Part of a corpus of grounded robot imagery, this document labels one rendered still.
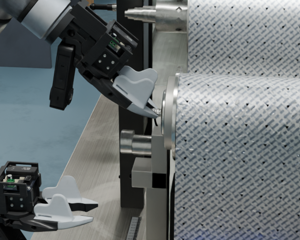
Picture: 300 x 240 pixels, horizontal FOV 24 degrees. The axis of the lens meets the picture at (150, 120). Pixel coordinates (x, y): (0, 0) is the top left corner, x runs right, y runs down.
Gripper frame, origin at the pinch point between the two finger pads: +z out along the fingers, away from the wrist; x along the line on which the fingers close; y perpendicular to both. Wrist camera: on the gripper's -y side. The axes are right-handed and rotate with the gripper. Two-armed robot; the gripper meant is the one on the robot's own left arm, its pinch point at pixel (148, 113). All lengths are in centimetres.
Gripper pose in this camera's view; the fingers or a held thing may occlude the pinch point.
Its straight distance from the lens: 111.3
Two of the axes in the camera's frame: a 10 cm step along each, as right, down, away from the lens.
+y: 6.4, -6.6, -3.9
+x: 1.2, -4.2, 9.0
